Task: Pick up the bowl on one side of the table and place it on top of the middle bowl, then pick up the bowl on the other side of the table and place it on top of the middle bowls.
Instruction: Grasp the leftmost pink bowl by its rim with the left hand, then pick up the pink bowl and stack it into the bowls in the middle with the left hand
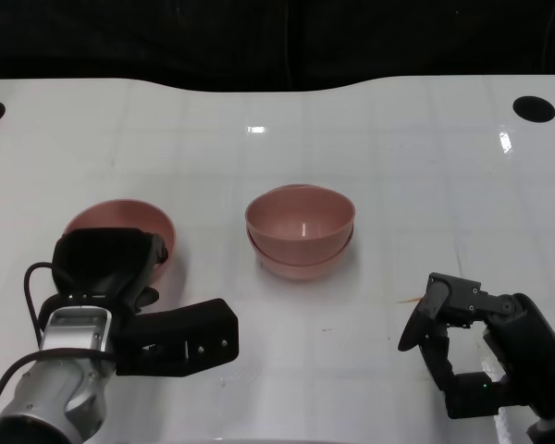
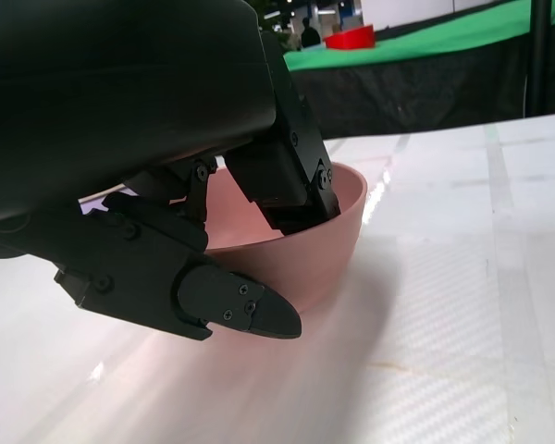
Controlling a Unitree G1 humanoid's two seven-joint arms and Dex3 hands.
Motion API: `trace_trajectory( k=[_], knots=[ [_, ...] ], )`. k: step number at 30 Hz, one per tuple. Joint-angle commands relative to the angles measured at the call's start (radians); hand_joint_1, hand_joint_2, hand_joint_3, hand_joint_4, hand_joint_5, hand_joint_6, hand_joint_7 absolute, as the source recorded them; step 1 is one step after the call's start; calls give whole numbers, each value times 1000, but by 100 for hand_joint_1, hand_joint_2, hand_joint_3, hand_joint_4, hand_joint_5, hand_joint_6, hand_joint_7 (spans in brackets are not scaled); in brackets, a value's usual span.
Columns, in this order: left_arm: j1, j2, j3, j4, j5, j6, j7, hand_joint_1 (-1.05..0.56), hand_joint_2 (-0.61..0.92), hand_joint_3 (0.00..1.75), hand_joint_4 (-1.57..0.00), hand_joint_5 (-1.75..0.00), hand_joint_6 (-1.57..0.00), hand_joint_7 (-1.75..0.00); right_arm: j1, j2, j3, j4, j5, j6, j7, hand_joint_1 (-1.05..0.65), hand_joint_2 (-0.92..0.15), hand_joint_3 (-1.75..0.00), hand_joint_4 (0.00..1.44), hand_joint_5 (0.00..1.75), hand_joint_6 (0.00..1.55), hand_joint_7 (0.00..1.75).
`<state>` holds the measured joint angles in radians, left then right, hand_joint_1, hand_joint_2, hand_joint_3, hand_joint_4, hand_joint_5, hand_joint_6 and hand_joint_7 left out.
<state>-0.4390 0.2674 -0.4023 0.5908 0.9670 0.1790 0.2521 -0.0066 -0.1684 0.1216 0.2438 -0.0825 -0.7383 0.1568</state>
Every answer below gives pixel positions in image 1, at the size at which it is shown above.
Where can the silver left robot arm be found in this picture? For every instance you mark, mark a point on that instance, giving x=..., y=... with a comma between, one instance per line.
x=55, y=384

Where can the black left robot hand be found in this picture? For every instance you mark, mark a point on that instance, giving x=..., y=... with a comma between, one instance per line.
x=97, y=263

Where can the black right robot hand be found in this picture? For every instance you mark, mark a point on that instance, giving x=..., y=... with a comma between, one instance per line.
x=522, y=351

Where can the pink plastic bowl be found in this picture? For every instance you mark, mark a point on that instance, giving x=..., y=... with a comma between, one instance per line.
x=120, y=213
x=300, y=217
x=300, y=268

